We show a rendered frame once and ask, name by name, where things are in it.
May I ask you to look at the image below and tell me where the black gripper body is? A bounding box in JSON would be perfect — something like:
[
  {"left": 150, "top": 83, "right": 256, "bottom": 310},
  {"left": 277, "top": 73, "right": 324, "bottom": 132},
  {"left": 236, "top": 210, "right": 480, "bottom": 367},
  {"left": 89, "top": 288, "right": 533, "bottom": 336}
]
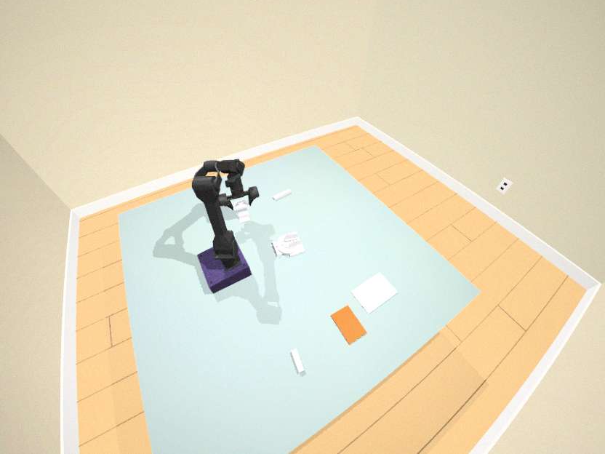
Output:
[{"left": 218, "top": 184, "right": 259, "bottom": 206}]

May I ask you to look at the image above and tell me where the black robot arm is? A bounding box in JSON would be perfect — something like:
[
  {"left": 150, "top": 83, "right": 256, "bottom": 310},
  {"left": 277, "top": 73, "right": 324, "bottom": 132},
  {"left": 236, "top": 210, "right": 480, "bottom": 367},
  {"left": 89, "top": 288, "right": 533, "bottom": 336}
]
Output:
[{"left": 192, "top": 159, "right": 245, "bottom": 271}]

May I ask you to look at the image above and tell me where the orange flat rectangular plate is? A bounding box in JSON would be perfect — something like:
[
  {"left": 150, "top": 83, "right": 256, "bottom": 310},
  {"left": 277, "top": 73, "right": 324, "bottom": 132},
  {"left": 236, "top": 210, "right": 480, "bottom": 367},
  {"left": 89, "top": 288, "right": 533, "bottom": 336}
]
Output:
[{"left": 330, "top": 305, "right": 367, "bottom": 344}]

